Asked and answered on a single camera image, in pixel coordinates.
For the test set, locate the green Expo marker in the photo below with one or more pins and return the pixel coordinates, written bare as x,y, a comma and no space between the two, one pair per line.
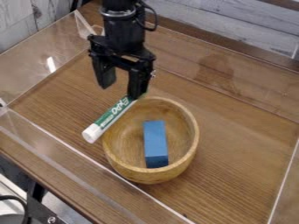
96,130

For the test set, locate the clear acrylic corner bracket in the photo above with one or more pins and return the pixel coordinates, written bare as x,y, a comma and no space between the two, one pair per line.
86,28

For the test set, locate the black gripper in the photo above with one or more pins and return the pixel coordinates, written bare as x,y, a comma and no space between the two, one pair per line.
121,49

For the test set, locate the black metal stand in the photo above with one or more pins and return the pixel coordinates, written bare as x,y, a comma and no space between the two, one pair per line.
48,209

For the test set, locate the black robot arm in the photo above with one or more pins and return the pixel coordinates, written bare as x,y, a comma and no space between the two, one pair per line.
128,6

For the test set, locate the blue rectangular block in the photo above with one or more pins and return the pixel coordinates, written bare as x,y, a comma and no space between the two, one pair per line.
156,144

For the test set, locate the brown wooden bowl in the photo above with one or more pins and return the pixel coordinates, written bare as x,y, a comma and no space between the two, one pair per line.
124,140

